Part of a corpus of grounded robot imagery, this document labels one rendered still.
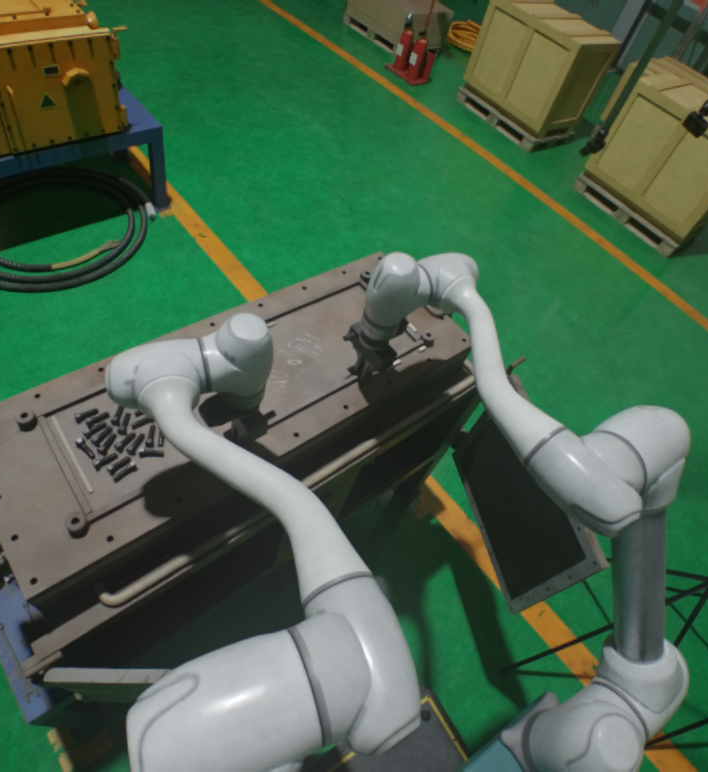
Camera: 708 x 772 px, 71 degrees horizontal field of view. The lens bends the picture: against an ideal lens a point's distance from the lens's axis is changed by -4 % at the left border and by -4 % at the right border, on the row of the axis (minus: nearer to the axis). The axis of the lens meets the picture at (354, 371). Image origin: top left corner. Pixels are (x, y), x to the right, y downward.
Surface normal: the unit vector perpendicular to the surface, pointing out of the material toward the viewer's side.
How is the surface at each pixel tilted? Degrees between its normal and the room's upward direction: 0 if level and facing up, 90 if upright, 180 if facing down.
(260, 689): 12
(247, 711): 3
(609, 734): 6
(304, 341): 0
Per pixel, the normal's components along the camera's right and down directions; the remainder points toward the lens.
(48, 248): 0.20, -0.59
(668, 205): -0.75, 0.41
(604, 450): -0.02, -0.70
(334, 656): 0.24, -0.77
